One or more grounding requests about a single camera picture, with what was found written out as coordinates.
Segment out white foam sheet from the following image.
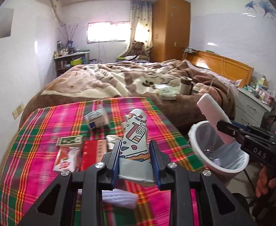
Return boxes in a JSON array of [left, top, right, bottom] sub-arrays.
[[101, 189, 138, 209]]

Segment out white foam roll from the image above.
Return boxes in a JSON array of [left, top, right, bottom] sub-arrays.
[[197, 93, 235, 145]]

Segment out white yogurt cup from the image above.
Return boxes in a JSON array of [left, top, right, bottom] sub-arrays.
[[84, 106, 109, 131]]

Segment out white trash bin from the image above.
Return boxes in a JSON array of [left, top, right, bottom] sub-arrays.
[[188, 121, 249, 184]]

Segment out person's right hand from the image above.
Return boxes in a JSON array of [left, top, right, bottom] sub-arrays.
[[256, 165, 276, 198]]

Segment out white nightstand drawers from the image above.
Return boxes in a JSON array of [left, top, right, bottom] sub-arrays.
[[235, 88, 272, 127]]

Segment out orange medicine box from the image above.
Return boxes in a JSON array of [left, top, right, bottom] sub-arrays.
[[80, 139, 107, 171]]

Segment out pink strawberry milk carton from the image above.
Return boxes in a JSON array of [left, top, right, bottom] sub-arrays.
[[53, 146, 80, 173]]

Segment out crumpled beige paper bag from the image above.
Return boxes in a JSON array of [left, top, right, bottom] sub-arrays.
[[106, 135, 122, 151]]

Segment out green white small box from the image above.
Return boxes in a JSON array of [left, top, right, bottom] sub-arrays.
[[56, 135, 83, 147]]

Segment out wooden headboard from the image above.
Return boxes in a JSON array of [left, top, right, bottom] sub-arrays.
[[182, 50, 254, 87]]

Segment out beige thermos mug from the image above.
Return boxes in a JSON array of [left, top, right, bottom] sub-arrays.
[[179, 76, 193, 95]]

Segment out pink plaid cloth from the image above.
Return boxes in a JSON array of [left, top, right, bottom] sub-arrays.
[[0, 97, 203, 225]]

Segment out brown beige blanket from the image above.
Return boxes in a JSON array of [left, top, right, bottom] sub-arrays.
[[20, 60, 236, 127]]

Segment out green tissue pack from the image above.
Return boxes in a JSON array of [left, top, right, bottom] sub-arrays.
[[155, 84, 179, 101]]

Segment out wooden wardrobe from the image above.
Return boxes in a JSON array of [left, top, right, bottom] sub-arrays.
[[150, 0, 191, 62]]

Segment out cluttered shelf unit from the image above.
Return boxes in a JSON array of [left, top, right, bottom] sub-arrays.
[[54, 51, 90, 77]]

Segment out brown teddy bear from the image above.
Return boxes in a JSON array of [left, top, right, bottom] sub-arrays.
[[126, 41, 149, 61]]

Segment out dried branches in vase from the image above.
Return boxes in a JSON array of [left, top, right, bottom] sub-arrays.
[[58, 23, 79, 49]]

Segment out patterned curtain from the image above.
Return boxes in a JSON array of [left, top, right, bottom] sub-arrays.
[[129, 0, 153, 50]]

